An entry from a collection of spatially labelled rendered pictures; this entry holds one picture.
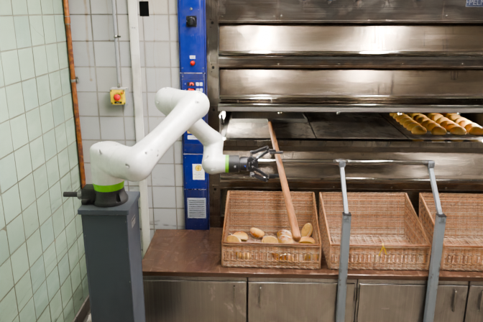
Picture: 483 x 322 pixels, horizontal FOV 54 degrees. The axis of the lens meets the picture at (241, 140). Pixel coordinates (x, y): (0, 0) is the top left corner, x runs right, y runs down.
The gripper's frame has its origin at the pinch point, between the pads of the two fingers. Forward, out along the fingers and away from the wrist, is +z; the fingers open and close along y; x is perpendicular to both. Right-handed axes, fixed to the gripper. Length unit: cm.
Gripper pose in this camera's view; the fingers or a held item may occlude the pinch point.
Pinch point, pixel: (279, 164)
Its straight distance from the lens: 244.7
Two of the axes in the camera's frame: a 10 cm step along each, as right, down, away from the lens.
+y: 0.0, 9.6, 2.7
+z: 10.0, 0.0, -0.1
